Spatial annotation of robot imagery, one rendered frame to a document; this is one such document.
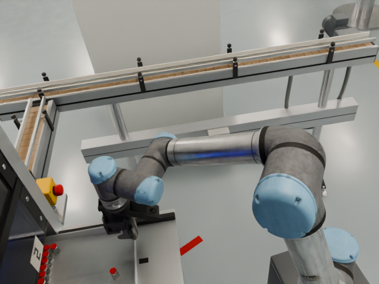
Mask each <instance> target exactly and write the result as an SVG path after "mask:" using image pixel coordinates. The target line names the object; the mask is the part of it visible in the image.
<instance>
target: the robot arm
mask: <svg viewBox="0 0 379 284"><path fill-rule="evenodd" d="M243 164H262V165H263V166H264V168H263V171H262V174H261V177H260V180H259V183H258V184H257V186H256V188H255V191H254V194H253V202H252V211H253V215H254V217H255V219H256V221H257V222H258V224H259V225H260V226H261V227H262V228H267V229H268V230H267V231H268V232H269V233H271V234H273V235H275V236H277V237H281V238H283V239H284V241H285V244H286V246H287V248H288V251H289V253H290V256H291V258H292V260H293V263H294V266H295V268H296V270H297V273H298V275H299V277H298V281H297V284H353V279H354V269H355V262H356V259H357V258H358V256H359V244H358V242H357V240H356V239H355V238H354V237H353V236H352V235H351V234H350V233H349V232H347V231H345V230H343V229H341V228H336V227H326V228H323V227H322V226H323V224H324V222H325V219H326V210H325V206H324V202H323V199H322V196H321V185H322V181H323V176H324V170H325V166H326V156H325V151H324V149H323V147H322V145H321V143H320V142H319V141H318V139H317V138H316V137H315V136H313V135H312V134H310V133H309V132H307V131H305V130H303V129H300V128H297V127H293V126H284V125H278V126H264V127H262V128H261V129H260V130H259V131H255V132H243V133H236V134H224V135H211V136H199V137H187V138H179V139H177V138H176V137H175V136H174V135H173V134H171V133H169V134H168V133H167V132H161V133H159V134H158V135H157V136H156V137H155V138H154V139H153V140H152V141H151V143H150V145H149V147H148V149H147V150H146V152H145V153H144V155H143V156H142V158H141V159H140V161H139V162H138V164H137V165H136V166H135V168H134V170H128V169H125V168H120V167H118V166H117V163H116V162H115V160H114V159H113V158H112V157H109V156H101V157H98V158H96V159H94V160H93V161H92V162H91V163H90V164H89V166H88V174H89V177H90V181H91V183H92V184H93V186H94V188H95V190H96V192H97V194H98V196H99V199H98V211H99V212H100V211H101V212H102V214H103V215H102V222H103V227H104V229H105V231H106V232H107V235H109V234H117V233H121V231H122V232H123V233H122V234H120V235H119V236H117V237H118V239H132V240H136V239H137V237H138V229H137V225H136V220H135V218H140V219H145V220H151V221H157V220H158V219H159V217H160V215H159V206H158V205H157V204H158V203H159V201H160V199H161V197H162V194H163V192H164V182H163V180H162V179H161V178H162V177H163V175H164V173H165V171H166V170H167V168H168V167H175V166H206V165H243Z"/></svg>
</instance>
